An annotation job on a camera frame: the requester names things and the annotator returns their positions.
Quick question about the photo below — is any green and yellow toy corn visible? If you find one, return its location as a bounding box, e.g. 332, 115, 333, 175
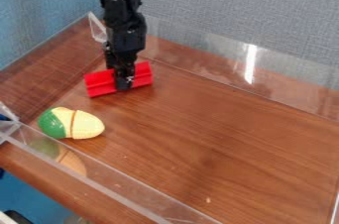
37, 107, 103, 140

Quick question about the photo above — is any clear acrylic corner bracket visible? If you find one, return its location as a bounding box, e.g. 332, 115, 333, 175
86, 12, 106, 44

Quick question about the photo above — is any clear acrylic left bracket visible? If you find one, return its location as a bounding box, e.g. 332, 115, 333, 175
0, 101, 26, 145

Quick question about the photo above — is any clear acrylic front panel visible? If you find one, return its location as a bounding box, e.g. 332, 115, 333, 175
7, 124, 221, 224

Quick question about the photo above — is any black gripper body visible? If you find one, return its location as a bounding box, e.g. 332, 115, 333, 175
102, 13, 146, 54

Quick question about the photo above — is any red rectangular block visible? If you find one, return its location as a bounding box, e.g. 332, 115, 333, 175
83, 61, 153, 97

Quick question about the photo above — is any clear acrylic back panel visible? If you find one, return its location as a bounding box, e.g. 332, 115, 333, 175
144, 16, 339, 122

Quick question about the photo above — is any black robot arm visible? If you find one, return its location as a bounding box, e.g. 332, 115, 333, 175
98, 0, 146, 90

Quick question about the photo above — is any clear acrylic panel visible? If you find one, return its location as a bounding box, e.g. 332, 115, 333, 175
144, 16, 339, 122
7, 124, 221, 224

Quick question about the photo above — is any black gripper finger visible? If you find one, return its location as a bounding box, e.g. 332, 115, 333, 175
103, 50, 137, 90

